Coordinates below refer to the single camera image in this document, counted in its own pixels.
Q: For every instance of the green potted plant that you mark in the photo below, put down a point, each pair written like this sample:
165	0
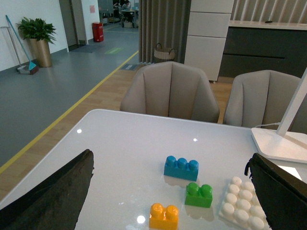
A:
37	29

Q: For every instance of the background office desk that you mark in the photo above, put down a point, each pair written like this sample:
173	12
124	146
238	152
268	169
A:
129	18

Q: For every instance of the blue three-stud toy block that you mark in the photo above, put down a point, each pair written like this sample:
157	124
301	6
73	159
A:
181	168

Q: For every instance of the woven basket with handles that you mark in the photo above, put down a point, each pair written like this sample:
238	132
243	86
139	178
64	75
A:
163	54

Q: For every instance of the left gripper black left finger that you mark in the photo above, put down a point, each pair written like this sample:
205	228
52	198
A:
55	203

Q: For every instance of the gold plant pot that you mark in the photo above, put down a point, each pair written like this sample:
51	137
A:
42	52

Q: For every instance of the seated person in background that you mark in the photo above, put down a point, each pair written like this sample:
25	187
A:
125	4

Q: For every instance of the white studded base plate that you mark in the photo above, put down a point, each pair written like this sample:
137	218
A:
241	206

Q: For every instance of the green two-stud toy block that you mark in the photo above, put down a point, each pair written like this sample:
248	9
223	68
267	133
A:
199	196

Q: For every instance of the right beige upholstered chair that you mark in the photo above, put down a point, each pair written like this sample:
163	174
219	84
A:
260	99

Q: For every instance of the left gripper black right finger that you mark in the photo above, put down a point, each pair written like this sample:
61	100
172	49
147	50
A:
283	197

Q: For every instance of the red bin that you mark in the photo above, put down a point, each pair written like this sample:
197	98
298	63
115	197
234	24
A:
97	29

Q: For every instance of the grey pleated curtain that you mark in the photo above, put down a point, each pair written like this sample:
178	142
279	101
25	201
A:
165	22

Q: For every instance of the grey dustpan with handle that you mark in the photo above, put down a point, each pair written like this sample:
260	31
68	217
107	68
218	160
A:
22	69

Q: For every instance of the white desk lamp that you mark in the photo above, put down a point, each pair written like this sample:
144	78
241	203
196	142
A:
281	144

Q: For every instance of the yellow two-stud toy block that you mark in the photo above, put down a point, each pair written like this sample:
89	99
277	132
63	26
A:
163	218

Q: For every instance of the white drawer cabinet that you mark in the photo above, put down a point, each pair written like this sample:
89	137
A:
207	31

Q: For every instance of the blue handled broom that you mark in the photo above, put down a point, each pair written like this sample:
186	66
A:
32	67

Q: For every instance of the dark grey sideboard counter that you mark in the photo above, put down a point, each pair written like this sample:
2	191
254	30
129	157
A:
249	49

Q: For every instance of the left beige upholstered chair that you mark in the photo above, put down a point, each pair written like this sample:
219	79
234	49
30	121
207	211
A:
174	90

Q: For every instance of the beige upholstered chair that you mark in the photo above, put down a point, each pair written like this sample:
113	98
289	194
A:
174	90
260	99

